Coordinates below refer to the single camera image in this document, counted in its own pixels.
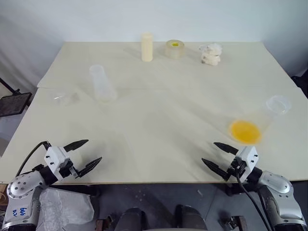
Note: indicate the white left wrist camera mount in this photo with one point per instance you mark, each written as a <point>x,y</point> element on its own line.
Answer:
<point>55,158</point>

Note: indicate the black stand with mesh plate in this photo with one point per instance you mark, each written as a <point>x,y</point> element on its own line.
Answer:
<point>14,103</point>

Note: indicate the small clear plastic piece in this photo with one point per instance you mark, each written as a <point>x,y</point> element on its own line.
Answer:
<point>64,98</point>

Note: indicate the clear crumpled plastic bag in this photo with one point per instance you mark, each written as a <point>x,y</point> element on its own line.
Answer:
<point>66,204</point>

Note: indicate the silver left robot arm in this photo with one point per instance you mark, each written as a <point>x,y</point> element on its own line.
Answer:
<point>22,186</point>

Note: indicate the clear tape roll yellow core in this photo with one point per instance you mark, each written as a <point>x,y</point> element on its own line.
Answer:
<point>175,49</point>

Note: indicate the clear flask with yellow liquid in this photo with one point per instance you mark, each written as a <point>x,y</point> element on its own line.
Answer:
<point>247,131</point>

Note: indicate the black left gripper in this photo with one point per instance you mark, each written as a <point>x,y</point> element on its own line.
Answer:
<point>67,169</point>

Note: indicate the crumpled white paper wad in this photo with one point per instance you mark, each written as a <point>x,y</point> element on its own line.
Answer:
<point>211,55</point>

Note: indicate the dark rounded shape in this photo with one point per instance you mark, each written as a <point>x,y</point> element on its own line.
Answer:
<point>133,219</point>

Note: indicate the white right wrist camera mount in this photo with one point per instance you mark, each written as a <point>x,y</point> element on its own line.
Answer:
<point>249,160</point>

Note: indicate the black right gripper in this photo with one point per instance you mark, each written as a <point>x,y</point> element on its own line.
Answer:
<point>235,168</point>

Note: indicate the cream opaque plastic bottle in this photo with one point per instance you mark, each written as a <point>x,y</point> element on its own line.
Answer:
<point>147,47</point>

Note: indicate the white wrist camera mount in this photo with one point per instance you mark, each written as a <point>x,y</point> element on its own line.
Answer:
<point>55,158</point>
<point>249,160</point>

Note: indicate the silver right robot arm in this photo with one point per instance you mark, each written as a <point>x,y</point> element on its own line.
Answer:
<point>280,192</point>

